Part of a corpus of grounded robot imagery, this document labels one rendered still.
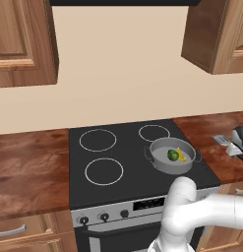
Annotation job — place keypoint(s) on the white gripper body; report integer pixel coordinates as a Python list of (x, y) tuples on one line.
[(232, 150)]

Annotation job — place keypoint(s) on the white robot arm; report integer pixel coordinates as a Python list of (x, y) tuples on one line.
[(182, 210)]

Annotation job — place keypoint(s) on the grey spatula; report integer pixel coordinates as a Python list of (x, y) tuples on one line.
[(221, 139)]

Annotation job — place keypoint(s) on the yellow lemon wedge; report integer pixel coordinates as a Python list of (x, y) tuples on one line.
[(182, 156)]

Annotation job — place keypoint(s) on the green avocado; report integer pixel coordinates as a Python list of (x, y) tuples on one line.
[(172, 155)]

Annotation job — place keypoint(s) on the grey metal pot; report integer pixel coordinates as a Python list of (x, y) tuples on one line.
[(170, 165)]

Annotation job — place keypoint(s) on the wooden drawer front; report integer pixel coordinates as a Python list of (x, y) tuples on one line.
[(44, 224), (229, 188)]

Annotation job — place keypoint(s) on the wooden base cupboard door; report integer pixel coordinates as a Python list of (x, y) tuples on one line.
[(34, 246), (224, 241)]

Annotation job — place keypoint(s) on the black hob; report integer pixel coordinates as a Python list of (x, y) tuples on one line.
[(133, 177)]

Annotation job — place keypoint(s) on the black oven knob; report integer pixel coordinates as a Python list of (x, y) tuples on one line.
[(104, 216), (84, 220), (125, 213)]

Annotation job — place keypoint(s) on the silver oven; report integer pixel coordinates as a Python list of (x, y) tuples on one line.
[(113, 213)]

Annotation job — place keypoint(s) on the black oven door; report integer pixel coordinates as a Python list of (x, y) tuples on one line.
[(126, 241)]

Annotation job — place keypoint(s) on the black range hood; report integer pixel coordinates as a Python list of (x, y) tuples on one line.
[(126, 2)]

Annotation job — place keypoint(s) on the wooden wall cupboard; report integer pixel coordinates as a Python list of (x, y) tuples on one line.
[(21, 42), (218, 36)]

